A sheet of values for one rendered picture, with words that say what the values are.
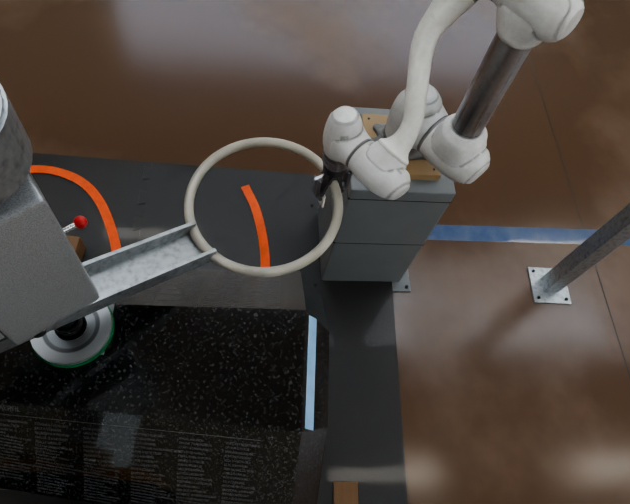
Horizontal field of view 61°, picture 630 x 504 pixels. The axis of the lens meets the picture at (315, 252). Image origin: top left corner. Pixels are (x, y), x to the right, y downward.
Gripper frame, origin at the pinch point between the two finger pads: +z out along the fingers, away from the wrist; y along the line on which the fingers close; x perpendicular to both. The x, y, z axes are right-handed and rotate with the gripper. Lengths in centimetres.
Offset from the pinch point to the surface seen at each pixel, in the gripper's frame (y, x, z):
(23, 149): 70, 19, -81
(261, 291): 31.5, 19.9, 10.3
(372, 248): -27, 2, 55
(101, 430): 86, 45, 2
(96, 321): 79, 17, -5
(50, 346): 92, 20, -5
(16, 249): 78, 26, -65
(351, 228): -16.0, -3.0, 37.6
